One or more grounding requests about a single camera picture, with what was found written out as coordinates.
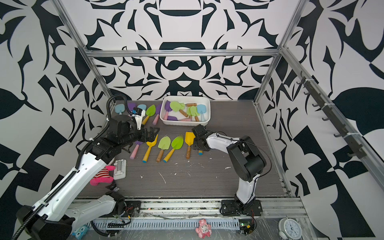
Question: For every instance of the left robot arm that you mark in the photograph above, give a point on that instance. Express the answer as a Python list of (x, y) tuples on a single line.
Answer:
[(50, 217)]

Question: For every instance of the white slotted cable duct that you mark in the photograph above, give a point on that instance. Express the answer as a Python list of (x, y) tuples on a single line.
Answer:
[(178, 224)]

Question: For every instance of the black wall hook rack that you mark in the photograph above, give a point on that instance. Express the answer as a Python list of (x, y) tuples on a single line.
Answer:
[(334, 115)]

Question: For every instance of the blue owl toy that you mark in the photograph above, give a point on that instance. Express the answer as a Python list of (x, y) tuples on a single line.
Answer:
[(80, 232)]

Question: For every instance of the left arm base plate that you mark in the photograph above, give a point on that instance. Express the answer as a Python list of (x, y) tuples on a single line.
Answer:
[(128, 208)]

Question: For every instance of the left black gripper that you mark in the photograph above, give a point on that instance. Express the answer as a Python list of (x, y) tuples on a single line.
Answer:
[(151, 134)]

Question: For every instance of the small green circuit board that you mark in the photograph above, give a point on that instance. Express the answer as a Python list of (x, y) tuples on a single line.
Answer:
[(247, 226)]

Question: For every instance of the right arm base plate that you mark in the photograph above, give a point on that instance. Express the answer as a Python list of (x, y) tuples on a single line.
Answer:
[(237, 208)]

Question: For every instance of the green shovel brown wooden handle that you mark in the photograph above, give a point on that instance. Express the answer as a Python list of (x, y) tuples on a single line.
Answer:
[(193, 112)]

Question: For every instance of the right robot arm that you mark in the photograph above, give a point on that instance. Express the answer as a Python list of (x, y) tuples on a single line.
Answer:
[(246, 158)]

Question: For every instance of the blue toy shovel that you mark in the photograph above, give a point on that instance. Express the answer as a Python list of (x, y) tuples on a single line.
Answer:
[(142, 107)]

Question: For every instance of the purple square shovel pink handle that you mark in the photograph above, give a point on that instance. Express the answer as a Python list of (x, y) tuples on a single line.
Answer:
[(131, 106)]

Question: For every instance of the white alarm clock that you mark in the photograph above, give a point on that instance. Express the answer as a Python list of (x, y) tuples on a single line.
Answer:
[(289, 229)]

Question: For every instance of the pink bear toy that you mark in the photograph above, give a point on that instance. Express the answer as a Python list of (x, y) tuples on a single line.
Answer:
[(204, 229)]

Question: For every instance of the white plastic storage box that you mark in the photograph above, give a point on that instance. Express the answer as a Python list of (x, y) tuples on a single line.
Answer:
[(188, 101)]

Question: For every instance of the purple pointed shovel pink handle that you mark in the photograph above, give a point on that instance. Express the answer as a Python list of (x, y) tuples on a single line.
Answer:
[(135, 151)]

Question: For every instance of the green pointed shovel yellow handle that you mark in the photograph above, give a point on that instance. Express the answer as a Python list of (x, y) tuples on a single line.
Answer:
[(176, 144)]

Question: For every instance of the yellow shovel wooden handle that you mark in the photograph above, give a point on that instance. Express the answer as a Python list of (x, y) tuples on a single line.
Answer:
[(189, 140)]

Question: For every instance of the purple shovel lying in box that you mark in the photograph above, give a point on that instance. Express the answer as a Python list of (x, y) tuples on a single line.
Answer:
[(172, 118)]

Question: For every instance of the yellow toy shovel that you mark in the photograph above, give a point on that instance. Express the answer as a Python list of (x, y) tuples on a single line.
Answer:
[(150, 145)]

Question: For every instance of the light blue pointed shovel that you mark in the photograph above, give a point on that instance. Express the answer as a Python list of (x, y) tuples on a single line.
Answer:
[(201, 111)]

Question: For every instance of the pink striped plush doll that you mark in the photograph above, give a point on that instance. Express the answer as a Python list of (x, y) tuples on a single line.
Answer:
[(103, 176)]

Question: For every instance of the white brush block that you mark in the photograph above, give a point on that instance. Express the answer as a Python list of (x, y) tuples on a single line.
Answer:
[(120, 171)]

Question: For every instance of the teal square shovel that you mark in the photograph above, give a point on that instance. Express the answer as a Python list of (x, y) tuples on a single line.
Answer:
[(119, 109)]

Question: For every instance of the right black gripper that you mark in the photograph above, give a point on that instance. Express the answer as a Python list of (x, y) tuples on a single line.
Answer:
[(194, 145)]

